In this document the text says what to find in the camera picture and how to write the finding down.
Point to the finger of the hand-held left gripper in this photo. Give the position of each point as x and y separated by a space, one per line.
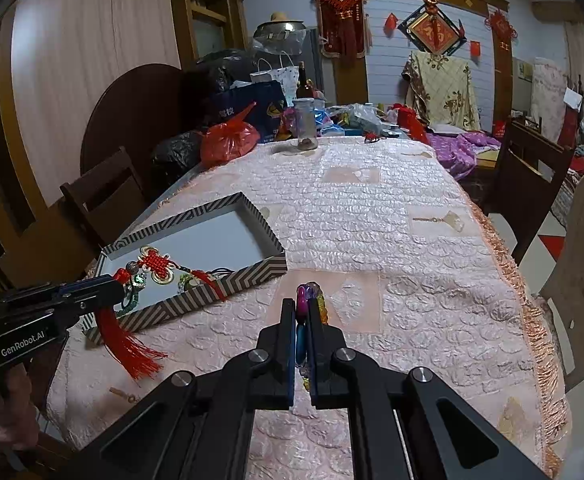
91 285
99 301

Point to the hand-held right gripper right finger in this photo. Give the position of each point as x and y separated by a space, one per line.
311 360

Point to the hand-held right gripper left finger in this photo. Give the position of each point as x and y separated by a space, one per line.
292 360

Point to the red knot ornament gold rings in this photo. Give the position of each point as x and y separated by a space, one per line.
159 264

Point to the striped jewelry box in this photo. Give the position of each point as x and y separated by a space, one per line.
252 277

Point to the person's left hand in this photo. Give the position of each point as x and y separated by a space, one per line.
6 410

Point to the green gem pendant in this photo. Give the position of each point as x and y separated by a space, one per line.
135 284

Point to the dark wooden chair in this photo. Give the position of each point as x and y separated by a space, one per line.
527 180
101 200

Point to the small red tassel ornament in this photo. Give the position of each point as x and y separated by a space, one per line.
207 282

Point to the pink embossed fringed tablecloth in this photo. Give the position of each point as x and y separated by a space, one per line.
397 270

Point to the small black plastic bag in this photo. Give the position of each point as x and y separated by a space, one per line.
176 157

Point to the round brown wooden tabletop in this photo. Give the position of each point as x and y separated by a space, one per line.
131 110

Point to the red plastic bag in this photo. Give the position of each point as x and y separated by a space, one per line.
229 142

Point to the glass jar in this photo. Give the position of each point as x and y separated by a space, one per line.
305 125

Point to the blue shopping bag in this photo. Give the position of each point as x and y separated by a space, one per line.
257 105

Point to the clear plastic bag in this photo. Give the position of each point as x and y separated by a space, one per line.
364 117

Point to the large black plastic bag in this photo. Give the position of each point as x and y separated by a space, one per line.
221 67

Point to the purple bedding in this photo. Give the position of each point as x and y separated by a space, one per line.
462 152

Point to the wooden wardrobe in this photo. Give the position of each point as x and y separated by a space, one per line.
96 25

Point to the red gift bag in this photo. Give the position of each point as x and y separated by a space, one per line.
412 120

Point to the dark wine bottle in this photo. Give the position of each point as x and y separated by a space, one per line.
304 85

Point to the white paper gift bag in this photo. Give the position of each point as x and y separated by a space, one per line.
284 77

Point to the beige floral cloth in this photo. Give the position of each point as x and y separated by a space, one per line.
442 90

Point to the metal pot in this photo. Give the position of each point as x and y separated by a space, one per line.
279 27

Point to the small red knot decoration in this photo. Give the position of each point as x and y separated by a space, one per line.
501 27

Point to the red knot wall hanging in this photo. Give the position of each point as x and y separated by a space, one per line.
342 15

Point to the framed diamond wall picture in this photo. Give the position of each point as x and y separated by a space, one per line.
432 30

